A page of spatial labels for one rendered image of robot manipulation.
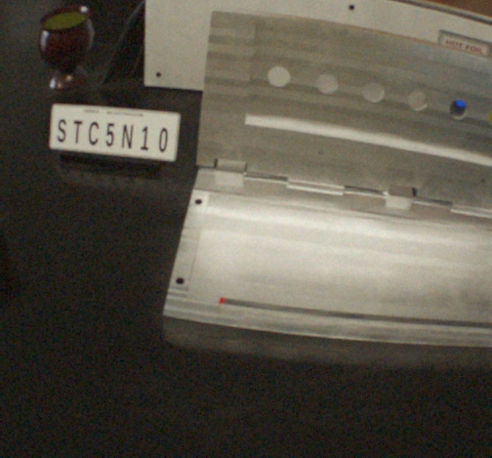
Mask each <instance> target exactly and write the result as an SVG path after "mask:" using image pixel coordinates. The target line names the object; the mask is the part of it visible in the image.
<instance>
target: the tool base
mask: <svg viewBox="0 0 492 458"><path fill-rule="evenodd" d="M287 181H288V177H283V176H276V175H270V174H262V173H255V172H247V171H246V163H245V162H237V161H229V160H221V159H219V160H218V164H217V167H209V166H201V165H200V167H199V171H198V175H197V178H196V182H195V186H194V188H193V192H192V196H191V199H190V202H189V206H188V210H187V214H186V218H185V222H184V229H183V233H182V237H181V241H180V245H179V249H178V254H177V258H176V262H175V265H174V269H173V273H172V278H171V282H170V286H169V290H168V295H167V299H166V304H165V308H164V312H163V323H164V329H169V330H174V331H180V332H185V333H191V334H198V335H204V336H211V337H217V338H224V339H230V340H238V341H245V342H253V343H261V344H269V345H277V346H286V347H296V348H306V349H316V350H326V351H338V352H351V353H364V354H394V355H412V356H433V357H457V358H488V359H492V334H487V333H469V332H451V331H434V330H419V329H404V328H391V327H378V326H366V325H354V324H343V323H333V322H322V321H312V320H303V319H295V318H286V317H277V316H269V315H261V314H253V313H246V312H233V311H225V310H220V309H219V304H220V298H221V297H223V298H229V299H235V300H243V301H250V302H258V303H266V304H274V305H281V306H289V307H298V308H307V309H317V310H325V311H335V312H355V313H367V314H377V315H389V316H402V317H415V318H428V319H442V320H457V321H472V322H488V323H492V218H485V217H479V216H474V215H468V214H461V213H455V212H451V211H450V208H452V202H450V201H444V200H438V199H432V198H425V197H420V196H415V195H413V192H412V188H411V187H405V186H399V185H392V184H389V190H388V191H382V190H376V189H370V188H364V187H352V186H345V187H344V193H343V194H342V195H338V194H332V193H325V192H318V191H311V190H304V189H297V188H289V187H287ZM196 199H201V200H202V201H203V203H202V204H200V205H197V204H195V203H194V201H195V200H196ZM178 277H181V278H183V279H184V284H177V283H176V279H177V278H178Z"/></svg>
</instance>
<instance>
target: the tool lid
mask: <svg viewBox="0 0 492 458"><path fill-rule="evenodd" d="M276 66H281V67H284V68H285V69H286V70H287V71H288V72H289V75H290V78H289V80H288V81H287V82H286V83H284V84H275V83H273V82H271V81H270V79H269V78H268V72H269V71H270V70H271V69H272V68H273V67H276ZM322 74H331V75H333V76H334V77H335V78H336V79H337V82H338V84H337V87H336V88H335V89H334V90H332V91H330V92H325V91H322V90H320V89H319V88H318V87H317V85H316V80H317V78H318V77H319V76H320V75H322ZM370 82H376V83H378V84H380V85H381V86H382V88H383V93H382V95H381V96H380V97H379V98H378V99H376V100H370V99H368V98H366V97H365V95H364V94H363V89H364V87H365V85H366V84H368V83H370ZM415 91H419V92H422V93H423V94H424V95H425V96H426V102H425V104H424V105H423V106H422V107H420V108H414V107H412V106H411V105H409V103H408V97H409V95H410V94H411V93H412V92H415ZM455 101H462V102H463V103H465V105H466V111H465V113H464V114H463V115H462V116H460V117H455V116H453V115H451V114H450V112H449V107H450V105H451V104H452V103H453V102H455ZM491 111H492V58H491V57H487V56H483V55H481V54H477V53H473V52H469V51H465V50H462V49H458V48H454V47H450V46H446V45H442V44H437V43H433V42H430V41H426V40H422V39H417V38H413V37H408V36H404V35H399V34H395V33H390V32H385V31H381V30H377V29H372V28H366V27H361V26H356V25H351V24H345V23H339V22H334V21H324V20H317V19H311V18H304V17H297V16H290V15H283V14H276V13H268V12H260V11H250V10H241V9H231V8H220V7H214V8H213V9H212V11H211V19H210V28H209V38H208V47H207V57H206V65H205V75H204V85H203V96H202V106H201V116H200V127H199V138H198V150H197V161H196V165H201V166H209V167H214V165H215V162H216V159H221V160H229V161H237V162H245V163H247V170H246V171H247V172H255V173H262V174H270V175H276V176H283V177H288V181H287V187H289V188H297V189H304V190H311V191H318V192H325V193H332V194H338V195H342V194H343V193H344V187H345V186H352V187H364V188H370V189H376V190H382V191H388V190H389V185H390V184H392V185H399V186H405V187H414V190H415V192H416V196H420V197H425V198H432V199H438V200H444V201H450V202H452V208H450V211H451V212H455V213H461V214H468V215H474V216H479V217H485V218H492V125H490V124H489V123H488V114H489V113H490V112H491Z"/></svg>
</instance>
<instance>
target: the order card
mask: <svg viewBox="0 0 492 458"><path fill-rule="evenodd" d="M179 125H180V115H179V114H178V113H171V112H160V111H149V110H137V109H125V108H112V107H98V106H84V105H68V104H54V105H53V110H52V124H51V139H50V148H57V149H67V150H77V151H87V152H95V153H105V154H114V155H124V156H133V157H141V158H150V159H159V160H168V161H175V159H176V153H177V143H178V134H179Z"/></svg>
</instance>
